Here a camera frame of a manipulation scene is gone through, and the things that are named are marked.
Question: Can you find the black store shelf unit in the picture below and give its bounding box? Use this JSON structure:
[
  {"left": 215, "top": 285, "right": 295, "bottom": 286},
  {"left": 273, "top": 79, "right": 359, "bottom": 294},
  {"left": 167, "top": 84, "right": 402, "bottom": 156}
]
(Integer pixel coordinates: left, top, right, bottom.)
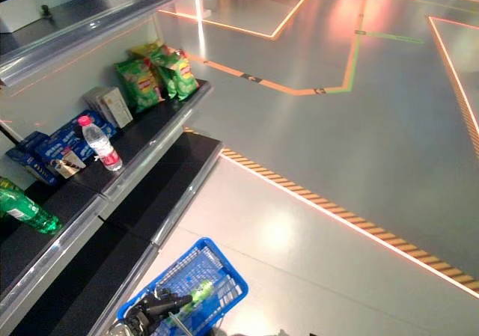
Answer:
[{"left": 0, "top": 0, "right": 225, "bottom": 336}]

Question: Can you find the small blue oreo box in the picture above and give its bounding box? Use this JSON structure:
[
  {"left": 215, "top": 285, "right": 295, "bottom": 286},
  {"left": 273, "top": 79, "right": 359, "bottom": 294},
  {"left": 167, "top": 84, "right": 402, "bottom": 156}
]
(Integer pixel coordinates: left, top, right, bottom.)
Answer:
[{"left": 20, "top": 130, "right": 52, "bottom": 150}]

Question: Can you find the blue plastic shopping basket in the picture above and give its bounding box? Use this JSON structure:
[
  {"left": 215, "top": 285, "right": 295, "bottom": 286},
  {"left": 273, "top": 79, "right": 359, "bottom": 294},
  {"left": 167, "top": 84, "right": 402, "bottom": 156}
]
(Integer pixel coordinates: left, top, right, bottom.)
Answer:
[{"left": 116, "top": 237, "right": 249, "bottom": 336}]

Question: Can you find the water bottle red label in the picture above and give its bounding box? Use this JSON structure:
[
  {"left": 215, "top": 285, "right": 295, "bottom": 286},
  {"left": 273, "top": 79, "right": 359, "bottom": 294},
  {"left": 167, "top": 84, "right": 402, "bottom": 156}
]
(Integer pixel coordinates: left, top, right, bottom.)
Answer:
[{"left": 76, "top": 114, "right": 123, "bottom": 171}]

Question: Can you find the green lays chips bag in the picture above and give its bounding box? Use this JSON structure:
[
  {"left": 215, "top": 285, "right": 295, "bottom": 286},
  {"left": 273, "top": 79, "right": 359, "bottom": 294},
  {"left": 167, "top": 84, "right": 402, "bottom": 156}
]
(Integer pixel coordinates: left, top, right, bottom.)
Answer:
[
  {"left": 159, "top": 50, "right": 200, "bottom": 102},
  {"left": 129, "top": 38, "right": 169, "bottom": 67},
  {"left": 114, "top": 58, "right": 165, "bottom": 114}
]

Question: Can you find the beige cardboard box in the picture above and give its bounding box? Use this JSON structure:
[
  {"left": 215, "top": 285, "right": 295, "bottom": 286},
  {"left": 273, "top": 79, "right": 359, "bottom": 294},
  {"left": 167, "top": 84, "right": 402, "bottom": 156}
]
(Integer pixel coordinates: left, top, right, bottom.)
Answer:
[
  {"left": 82, "top": 87, "right": 113, "bottom": 122},
  {"left": 100, "top": 87, "right": 135, "bottom": 129}
]

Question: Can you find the wide blue oreo box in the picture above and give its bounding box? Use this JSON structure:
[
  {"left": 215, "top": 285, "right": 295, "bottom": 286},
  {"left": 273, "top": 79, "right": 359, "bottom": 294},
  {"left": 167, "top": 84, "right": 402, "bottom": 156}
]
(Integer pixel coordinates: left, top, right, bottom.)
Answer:
[{"left": 48, "top": 109, "right": 119, "bottom": 165}]

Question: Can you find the green sprite bottle yellow cap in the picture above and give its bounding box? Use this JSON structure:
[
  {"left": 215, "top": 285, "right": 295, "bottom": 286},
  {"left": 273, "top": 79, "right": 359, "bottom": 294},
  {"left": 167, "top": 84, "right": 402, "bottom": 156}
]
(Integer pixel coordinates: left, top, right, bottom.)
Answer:
[
  {"left": 0, "top": 177, "right": 63, "bottom": 236},
  {"left": 189, "top": 280, "right": 216, "bottom": 305}
]

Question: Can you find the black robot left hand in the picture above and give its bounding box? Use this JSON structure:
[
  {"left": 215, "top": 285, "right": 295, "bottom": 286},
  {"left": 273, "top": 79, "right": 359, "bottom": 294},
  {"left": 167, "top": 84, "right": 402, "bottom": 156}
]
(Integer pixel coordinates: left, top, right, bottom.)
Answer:
[{"left": 129, "top": 289, "right": 192, "bottom": 328}]

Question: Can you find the tall blue oreo box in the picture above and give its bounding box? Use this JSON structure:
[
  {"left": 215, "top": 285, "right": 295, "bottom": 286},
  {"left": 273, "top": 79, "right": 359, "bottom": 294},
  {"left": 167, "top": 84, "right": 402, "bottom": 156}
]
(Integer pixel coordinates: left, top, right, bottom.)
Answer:
[{"left": 5, "top": 141, "right": 58, "bottom": 186}]

